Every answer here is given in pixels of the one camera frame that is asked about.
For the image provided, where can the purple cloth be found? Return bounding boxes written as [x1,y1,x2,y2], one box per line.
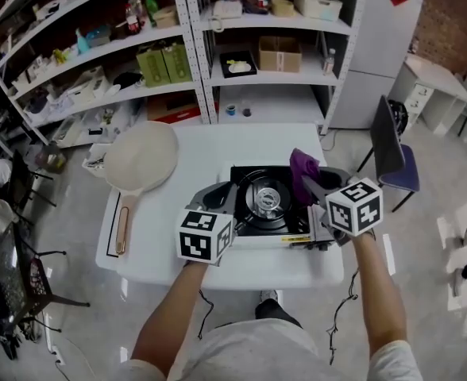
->
[288,148,322,208]

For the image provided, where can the white bin with utensils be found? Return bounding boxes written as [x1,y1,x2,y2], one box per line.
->
[81,143,114,179]

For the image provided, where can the person's black trousers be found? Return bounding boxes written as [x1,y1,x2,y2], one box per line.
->
[255,298,303,329]

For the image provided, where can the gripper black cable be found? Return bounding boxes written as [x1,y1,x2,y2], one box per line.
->
[326,270,360,364]
[197,287,214,341]

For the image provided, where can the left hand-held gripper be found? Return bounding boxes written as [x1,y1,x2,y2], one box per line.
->
[175,180,241,267]

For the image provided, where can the teal spray bottle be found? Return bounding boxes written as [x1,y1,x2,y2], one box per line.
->
[74,28,91,55]

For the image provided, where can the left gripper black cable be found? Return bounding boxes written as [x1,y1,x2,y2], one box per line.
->
[197,287,214,341]

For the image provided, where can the wide white shelf unit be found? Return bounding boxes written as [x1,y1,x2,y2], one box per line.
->
[0,0,213,146]

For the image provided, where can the long white power strip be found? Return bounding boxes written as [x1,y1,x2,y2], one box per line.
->
[44,311,66,367]

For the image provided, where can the beige round container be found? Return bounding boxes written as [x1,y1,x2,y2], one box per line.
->
[270,0,297,17]

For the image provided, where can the white basket with handle holes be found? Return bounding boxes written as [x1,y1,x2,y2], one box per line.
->
[74,65,110,105]

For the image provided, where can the small clear bottle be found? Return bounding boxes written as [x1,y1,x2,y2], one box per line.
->
[322,48,337,76]

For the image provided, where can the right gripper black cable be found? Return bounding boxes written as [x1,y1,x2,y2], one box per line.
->
[326,270,360,364]

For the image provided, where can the brown bin with items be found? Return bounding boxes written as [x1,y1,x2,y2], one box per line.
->
[34,143,68,174]

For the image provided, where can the white fridge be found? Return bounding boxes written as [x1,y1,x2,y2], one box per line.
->
[328,0,425,130]

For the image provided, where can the person's right forearm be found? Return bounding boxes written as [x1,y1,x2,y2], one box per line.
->
[350,230,407,356]

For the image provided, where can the cream frying pan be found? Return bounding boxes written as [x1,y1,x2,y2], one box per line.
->
[104,120,180,257]

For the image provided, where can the red and brown flat box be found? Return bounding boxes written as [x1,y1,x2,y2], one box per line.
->
[145,93,218,125]

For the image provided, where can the green bottle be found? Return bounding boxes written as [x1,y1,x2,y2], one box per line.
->
[145,0,160,27]

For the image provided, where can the person's left forearm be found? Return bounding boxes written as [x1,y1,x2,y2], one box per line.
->
[132,260,209,372]

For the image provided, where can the white storage basket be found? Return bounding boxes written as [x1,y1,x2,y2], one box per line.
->
[292,0,344,21]

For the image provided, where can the white desk with drawers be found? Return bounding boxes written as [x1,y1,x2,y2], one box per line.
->
[388,53,467,138]

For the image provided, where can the dark soda bottle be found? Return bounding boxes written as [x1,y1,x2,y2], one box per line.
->
[125,2,141,36]

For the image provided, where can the beige lidded basket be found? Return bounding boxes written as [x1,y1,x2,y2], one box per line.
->
[152,5,180,29]

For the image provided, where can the white telephone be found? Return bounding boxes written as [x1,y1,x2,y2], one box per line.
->
[210,0,245,33]

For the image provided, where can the black chair with purple seat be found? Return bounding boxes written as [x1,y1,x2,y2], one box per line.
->
[356,94,421,214]

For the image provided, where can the white portable gas stove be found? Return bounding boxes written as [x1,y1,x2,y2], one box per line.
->
[219,164,336,252]

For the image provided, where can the narrow white shelf unit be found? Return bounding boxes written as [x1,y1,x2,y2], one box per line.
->
[183,0,361,134]

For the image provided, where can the green carton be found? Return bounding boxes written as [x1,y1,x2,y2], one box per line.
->
[161,42,194,83]
[136,45,170,89]

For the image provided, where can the open cardboard box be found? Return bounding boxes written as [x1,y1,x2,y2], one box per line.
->
[257,35,303,74]

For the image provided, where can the black tray with food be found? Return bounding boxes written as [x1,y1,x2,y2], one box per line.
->
[219,49,258,79]

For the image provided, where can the black metal mesh table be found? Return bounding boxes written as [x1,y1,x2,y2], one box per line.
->
[0,220,91,333]

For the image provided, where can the black hat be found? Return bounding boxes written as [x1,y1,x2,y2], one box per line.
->
[113,71,144,90]

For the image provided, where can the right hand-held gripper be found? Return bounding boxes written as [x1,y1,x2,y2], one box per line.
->
[301,167,384,248]

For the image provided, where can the person's white shirt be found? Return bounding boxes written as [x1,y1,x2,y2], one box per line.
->
[110,317,429,381]

